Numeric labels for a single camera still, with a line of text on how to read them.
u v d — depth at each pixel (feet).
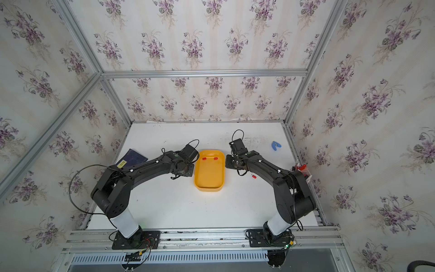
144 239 2.38
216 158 3.32
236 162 2.17
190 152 2.39
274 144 3.52
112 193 1.50
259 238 2.39
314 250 2.40
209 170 3.15
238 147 2.35
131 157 3.25
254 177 3.05
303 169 2.75
